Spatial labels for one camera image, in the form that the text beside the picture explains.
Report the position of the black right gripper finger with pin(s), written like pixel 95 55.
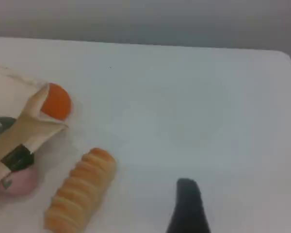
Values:
pixel 188 208

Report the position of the long golden bread roll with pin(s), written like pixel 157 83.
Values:
pixel 82 189

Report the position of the orange persimmon toy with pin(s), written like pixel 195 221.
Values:
pixel 58 102

